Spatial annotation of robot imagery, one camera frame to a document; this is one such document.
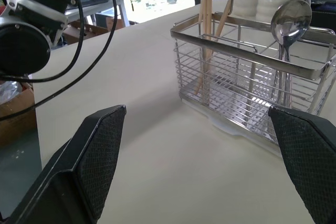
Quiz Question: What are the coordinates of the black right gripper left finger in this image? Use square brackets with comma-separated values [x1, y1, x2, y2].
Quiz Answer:
[0, 104, 127, 224]

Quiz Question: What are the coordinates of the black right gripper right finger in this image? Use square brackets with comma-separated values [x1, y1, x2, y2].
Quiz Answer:
[268, 105, 336, 224]

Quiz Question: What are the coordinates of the metal spoon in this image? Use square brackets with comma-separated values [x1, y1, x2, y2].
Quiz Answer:
[270, 0, 313, 105]

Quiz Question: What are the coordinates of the brown cardboard box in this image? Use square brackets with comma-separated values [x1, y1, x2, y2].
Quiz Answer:
[62, 20, 124, 45]
[0, 81, 38, 147]

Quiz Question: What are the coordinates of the white plastic drip tray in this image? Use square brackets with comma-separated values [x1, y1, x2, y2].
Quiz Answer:
[183, 99, 284, 158]

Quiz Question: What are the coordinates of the black box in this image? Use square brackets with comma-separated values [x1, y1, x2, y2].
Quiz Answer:
[303, 0, 336, 35]

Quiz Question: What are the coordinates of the white ribbed plant pot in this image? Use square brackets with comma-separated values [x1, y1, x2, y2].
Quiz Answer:
[232, 0, 286, 18]

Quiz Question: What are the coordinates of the wooden chopstick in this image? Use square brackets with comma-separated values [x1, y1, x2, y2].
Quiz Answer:
[215, 0, 244, 37]
[203, 0, 214, 105]
[193, 0, 210, 95]

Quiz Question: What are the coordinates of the metal wire basket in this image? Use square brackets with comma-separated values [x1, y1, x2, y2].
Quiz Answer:
[170, 0, 336, 146]

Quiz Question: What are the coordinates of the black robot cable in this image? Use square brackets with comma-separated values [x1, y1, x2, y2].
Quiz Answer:
[0, 0, 85, 83]
[0, 0, 119, 122]

